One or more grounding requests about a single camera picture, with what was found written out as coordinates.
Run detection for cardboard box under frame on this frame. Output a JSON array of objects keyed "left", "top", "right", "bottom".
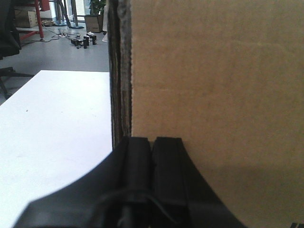
[{"left": 15, "top": 9, "right": 38, "bottom": 28}]

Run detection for red metal frame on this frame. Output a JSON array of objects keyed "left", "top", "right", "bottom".
[{"left": 15, "top": 0, "right": 50, "bottom": 41}]

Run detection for black devices on floor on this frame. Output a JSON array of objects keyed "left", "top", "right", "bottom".
[{"left": 70, "top": 32, "right": 97, "bottom": 49}]

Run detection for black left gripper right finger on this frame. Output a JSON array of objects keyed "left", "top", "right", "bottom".
[{"left": 151, "top": 137, "right": 245, "bottom": 228}]

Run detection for black office chair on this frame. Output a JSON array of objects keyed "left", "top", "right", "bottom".
[{"left": 0, "top": 0, "right": 34, "bottom": 99}]

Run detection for green potted plant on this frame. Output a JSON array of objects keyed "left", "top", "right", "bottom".
[{"left": 89, "top": 0, "right": 106, "bottom": 15}]

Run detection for large brown cardboard box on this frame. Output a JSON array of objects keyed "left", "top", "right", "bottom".
[{"left": 108, "top": 0, "right": 304, "bottom": 228}]

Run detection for blue round stand base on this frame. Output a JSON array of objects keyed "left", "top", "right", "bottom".
[{"left": 55, "top": 22, "right": 84, "bottom": 29}]

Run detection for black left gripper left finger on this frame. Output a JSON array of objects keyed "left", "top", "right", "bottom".
[{"left": 14, "top": 137, "right": 151, "bottom": 228}]

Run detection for cardboard box with plant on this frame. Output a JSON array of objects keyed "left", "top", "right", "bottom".
[{"left": 85, "top": 14, "right": 103, "bottom": 33}]

